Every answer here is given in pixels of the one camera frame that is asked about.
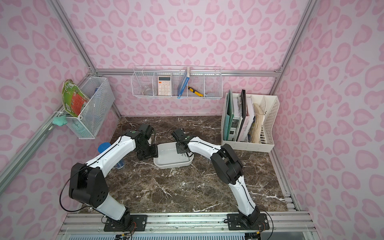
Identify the blue book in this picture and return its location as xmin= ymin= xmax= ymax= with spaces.
xmin=177 ymin=67 xmax=190 ymax=97

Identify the white orange calculator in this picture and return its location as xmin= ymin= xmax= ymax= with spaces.
xmin=158 ymin=76 xmax=172 ymax=96

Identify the beige woven fan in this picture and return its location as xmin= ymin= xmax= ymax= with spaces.
xmin=251 ymin=104 xmax=265 ymax=144

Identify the pink white book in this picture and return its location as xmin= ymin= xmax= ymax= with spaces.
xmin=238 ymin=97 xmax=255 ymax=142

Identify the green red snack bag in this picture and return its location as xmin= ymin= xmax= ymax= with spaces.
xmin=62 ymin=79 xmax=90 ymax=117

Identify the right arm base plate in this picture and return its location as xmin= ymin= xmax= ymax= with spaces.
xmin=224 ymin=213 xmax=270 ymax=231

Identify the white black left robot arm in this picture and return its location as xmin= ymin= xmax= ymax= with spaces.
xmin=67 ymin=124 xmax=158 ymax=229

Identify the white wire wall basket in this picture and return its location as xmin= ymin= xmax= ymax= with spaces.
xmin=131 ymin=66 xmax=223 ymax=99

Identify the black notebook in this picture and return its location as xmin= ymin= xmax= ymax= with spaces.
xmin=236 ymin=90 xmax=246 ymax=142

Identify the white desktop file organizer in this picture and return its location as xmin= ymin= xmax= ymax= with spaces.
xmin=221 ymin=93 xmax=280 ymax=153

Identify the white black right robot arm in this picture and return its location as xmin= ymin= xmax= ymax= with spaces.
xmin=172 ymin=129 xmax=260 ymax=229

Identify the clear round glass dish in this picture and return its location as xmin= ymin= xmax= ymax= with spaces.
xmin=143 ymin=86 xmax=153 ymax=96

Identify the green folder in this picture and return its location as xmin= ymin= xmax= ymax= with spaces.
xmin=223 ymin=89 xmax=234 ymax=141

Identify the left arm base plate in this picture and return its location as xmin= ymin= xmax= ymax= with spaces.
xmin=104 ymin=215 xmax=148 ymax=233

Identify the white mesh side basket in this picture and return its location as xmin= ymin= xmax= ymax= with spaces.
xmin=65 ymin=77 xmax=115 ymax=140

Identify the white plastic storage box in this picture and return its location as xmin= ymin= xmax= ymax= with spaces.
xmin=154 ymin=142 xmax=194 ymax=169

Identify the yellow utility knife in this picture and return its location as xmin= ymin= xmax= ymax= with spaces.
xmin=188 ymin=87 xmax=204 ymax=97

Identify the blue lidded jar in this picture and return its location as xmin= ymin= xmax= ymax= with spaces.
xmin=98 ymin=142 xmax=125 ymax=170

